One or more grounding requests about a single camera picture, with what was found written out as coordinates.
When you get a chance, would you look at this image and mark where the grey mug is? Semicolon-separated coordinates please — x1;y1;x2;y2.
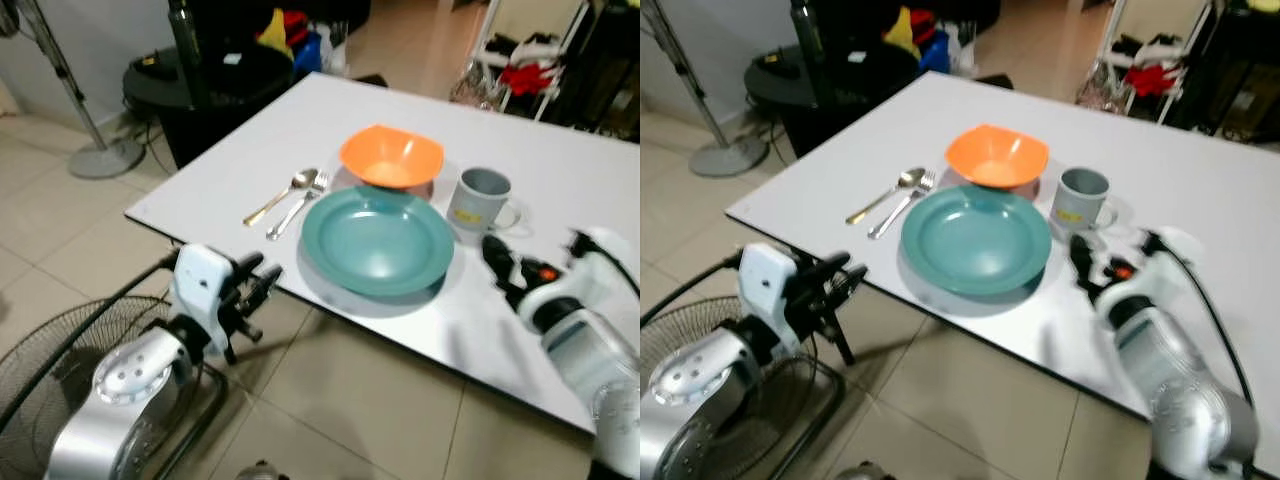
1051;167;1119;232
447;167;522;234

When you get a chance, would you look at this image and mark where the silver fork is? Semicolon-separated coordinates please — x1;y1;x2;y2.
266;173;330;241
868;172;937;240

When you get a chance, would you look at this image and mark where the teal plate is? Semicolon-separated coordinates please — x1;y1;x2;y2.
301;186;456;298
901;185;1053;296

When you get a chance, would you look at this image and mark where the orange plastic bowl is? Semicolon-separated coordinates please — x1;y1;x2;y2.
945;124;1050;190
339;124;445;190

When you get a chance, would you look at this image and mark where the grey standing fan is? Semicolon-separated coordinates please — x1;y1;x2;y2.
0;0;147;180
640;0;769;179

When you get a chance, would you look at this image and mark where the black round side table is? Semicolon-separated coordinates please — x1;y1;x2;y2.
745;42;921;158
123;45;323;169

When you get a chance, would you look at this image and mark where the red cloth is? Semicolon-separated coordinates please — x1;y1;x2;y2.
498;62;554;96
1123;63;1181;98

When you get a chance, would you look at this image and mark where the white metal rack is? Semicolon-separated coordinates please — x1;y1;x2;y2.
1095;0;1217;126
470;0;591;123

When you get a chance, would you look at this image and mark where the black shelf unit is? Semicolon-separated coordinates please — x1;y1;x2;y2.
545;0;641;136
1165;0;1280;141

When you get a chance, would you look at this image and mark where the blue bag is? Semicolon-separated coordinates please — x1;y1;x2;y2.
293;32;324;76
918;30;951;73

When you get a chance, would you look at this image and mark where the yellow cloth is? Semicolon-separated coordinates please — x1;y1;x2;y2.
883;6;919;56
257;8;294;56

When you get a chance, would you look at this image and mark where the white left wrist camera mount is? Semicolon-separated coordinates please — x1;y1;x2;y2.
170;245;238;331
738;243;801;327

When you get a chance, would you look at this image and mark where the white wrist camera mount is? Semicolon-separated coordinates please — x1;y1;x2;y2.
518;226;639;321
738;243;801;327
1100;228;1207;321
170;245;238;331

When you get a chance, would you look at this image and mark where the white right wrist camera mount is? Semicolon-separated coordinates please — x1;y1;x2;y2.
1100;228;1207;321
518;226;639;321

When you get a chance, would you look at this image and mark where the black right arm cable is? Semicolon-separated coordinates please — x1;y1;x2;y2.
568;230;641;297
1143;232;1257;411

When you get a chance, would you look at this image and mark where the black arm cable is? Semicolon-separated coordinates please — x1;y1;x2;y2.
1143;232;1257;411
640;255;743;327
0;252;179;431
568;230;641;297

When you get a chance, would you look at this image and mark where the spoon with gold handle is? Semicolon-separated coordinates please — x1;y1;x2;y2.
846;167;926;225
243;168;319;227

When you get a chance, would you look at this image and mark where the black wire floor fan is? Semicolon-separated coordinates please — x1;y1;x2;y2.
0;295;226;480
640;297;847;480

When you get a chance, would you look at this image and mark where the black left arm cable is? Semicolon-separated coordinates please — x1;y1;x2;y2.
0;252;179;431
640;255;743;327

